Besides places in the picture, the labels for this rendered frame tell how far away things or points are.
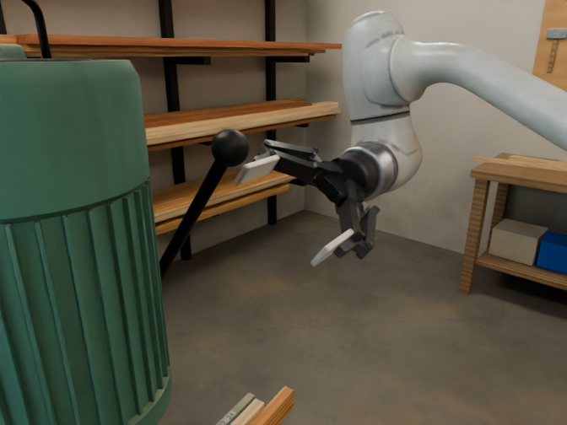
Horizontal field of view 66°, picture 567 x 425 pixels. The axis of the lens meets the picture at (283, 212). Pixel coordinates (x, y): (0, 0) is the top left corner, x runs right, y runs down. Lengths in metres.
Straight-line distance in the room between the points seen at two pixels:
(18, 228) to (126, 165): 0.08
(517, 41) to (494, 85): 2.81
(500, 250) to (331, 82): 2.03
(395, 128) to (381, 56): 0.12
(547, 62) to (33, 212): 3.27
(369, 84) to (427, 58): 0.09
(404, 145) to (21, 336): 0.59
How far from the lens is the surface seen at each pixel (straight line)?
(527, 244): 3.15
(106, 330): 0.36
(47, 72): 0.30
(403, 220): 3.93
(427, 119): 3.68
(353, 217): 0.57
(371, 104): 0.74
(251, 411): 0.80
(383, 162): 0.68
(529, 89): 0.65
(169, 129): 2.67
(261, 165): 0.54
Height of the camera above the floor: 1.51
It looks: 20 degrees down
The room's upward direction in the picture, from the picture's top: straight up
